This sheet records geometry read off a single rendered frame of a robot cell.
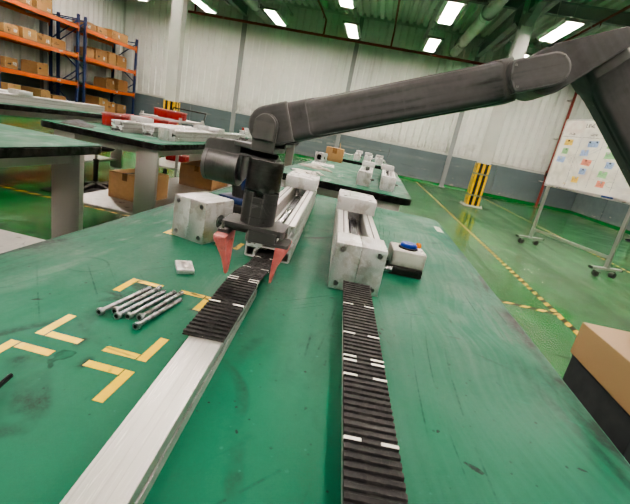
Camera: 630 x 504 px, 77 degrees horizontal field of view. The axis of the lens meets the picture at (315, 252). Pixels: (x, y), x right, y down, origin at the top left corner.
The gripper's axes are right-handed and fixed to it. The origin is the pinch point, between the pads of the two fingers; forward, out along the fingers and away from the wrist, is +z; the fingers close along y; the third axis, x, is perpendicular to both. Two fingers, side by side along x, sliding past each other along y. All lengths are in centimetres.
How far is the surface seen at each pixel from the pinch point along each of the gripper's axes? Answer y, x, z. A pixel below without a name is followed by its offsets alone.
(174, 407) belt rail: -1.4, 35.0, 0.2
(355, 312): -18.6, 7.8, -0.4
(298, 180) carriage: 1, -75, -8
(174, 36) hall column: 467, -1046, -180
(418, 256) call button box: -34.2, -26.3, -2.6
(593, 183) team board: -356, -502, -34
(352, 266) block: -18.1, -9.3, -2.2
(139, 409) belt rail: 1.2, 36.1, 0.2
